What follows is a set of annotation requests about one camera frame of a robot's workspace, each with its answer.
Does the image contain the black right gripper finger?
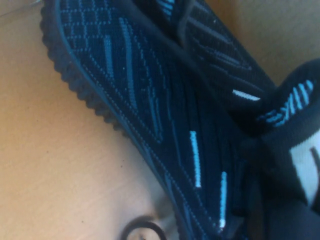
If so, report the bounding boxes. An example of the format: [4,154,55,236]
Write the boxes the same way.
[239,136,298,208]

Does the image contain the black knit sneaker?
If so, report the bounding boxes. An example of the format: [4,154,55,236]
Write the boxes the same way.
[39,0,320,240]

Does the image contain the brown cardboard shoe box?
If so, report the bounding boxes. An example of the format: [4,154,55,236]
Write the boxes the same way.
[0,0,320,240]

